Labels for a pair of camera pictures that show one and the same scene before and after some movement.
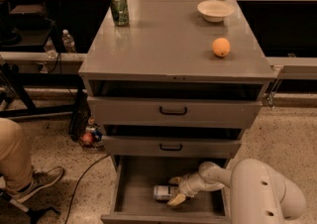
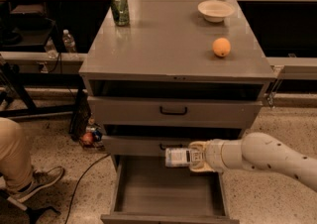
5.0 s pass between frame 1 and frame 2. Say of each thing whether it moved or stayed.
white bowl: stayed
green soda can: stayed
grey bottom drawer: stayed
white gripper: moved
